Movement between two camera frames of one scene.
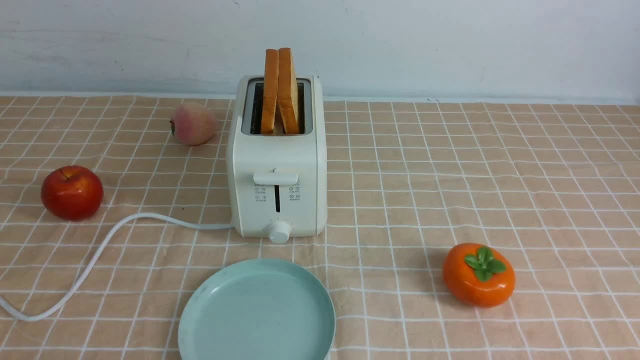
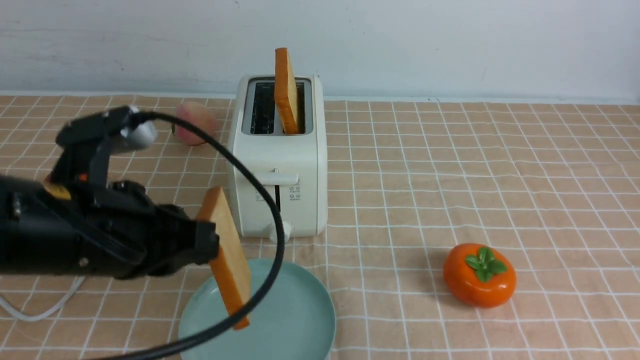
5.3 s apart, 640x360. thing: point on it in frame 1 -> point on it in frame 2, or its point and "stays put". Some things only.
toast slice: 270,91 -> 229,263
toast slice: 288,92 stays put
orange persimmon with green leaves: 479,275 stays put
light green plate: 261,309 stays put
